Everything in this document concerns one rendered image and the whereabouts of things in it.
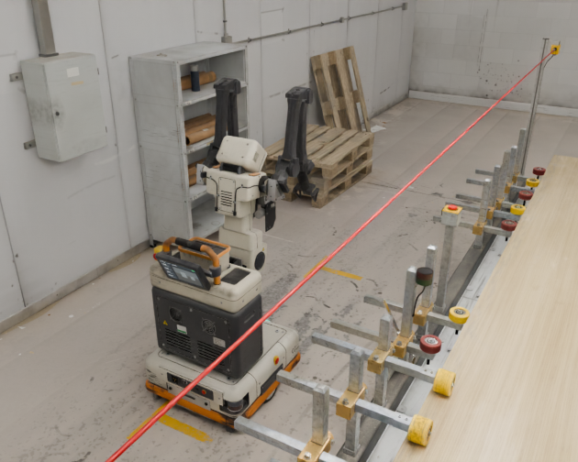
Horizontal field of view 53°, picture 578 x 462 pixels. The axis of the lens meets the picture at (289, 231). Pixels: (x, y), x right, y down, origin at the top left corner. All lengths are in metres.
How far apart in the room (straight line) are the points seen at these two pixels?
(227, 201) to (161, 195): 1.79
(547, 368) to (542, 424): 0.30
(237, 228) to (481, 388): 1.51
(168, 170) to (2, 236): 1.28
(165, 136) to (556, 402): 3.26
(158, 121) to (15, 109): 1.05
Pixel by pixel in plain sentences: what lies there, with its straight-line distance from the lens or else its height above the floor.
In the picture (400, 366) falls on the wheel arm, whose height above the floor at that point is 0.96.
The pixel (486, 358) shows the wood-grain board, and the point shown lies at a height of 0.90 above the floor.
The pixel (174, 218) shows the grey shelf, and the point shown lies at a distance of 4.71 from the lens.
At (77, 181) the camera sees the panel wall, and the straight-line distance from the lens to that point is 4.35.
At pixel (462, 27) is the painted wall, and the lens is 9.92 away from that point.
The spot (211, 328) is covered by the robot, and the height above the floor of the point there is 0.55.
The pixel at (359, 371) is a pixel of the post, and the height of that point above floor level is 1.06.
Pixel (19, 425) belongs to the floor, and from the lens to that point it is 3.52.
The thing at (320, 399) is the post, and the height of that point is 1.14.
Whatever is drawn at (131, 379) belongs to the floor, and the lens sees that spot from 3.62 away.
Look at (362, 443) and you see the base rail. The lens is 2.17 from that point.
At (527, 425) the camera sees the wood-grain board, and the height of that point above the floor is 0.90.
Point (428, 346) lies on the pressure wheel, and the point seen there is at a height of 0.90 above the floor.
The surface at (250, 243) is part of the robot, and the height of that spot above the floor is 0.86.
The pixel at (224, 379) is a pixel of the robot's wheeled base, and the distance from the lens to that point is 3.07.
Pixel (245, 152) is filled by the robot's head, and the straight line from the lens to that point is 2.93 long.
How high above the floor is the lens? 2.24
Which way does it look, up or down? 26 degrees down
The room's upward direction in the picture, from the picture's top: straight up
